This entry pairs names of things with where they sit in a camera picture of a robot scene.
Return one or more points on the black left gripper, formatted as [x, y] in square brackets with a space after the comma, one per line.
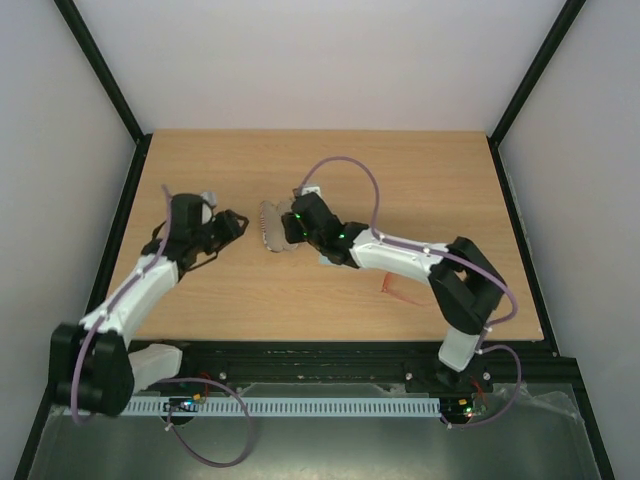
[231, 227]

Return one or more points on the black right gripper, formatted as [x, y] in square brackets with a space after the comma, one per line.
[291, 227]

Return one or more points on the light blue cleaning cloth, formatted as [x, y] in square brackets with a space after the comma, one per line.
[326, 261]

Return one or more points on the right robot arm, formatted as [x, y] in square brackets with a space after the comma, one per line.
[466, 287]

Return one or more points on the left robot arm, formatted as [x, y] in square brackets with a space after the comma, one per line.
[91, 369]

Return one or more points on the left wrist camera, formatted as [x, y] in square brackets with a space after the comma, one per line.
[210, 198]

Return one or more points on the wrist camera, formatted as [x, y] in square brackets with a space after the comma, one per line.
[307, 189]
[210, 198]

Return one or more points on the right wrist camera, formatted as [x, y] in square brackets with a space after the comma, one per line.
[307, 189]

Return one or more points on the black enclosure frame post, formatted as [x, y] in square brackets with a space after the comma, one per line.
[92, 53]

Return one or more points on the white slotted cable duct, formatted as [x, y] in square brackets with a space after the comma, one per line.
[264, 407]

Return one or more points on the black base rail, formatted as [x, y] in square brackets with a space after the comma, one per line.
[414, 365]

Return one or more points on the metal base plate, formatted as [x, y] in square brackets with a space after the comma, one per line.
[541, 437]

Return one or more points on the right black frame post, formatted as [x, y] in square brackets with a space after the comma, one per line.
[545, 53]

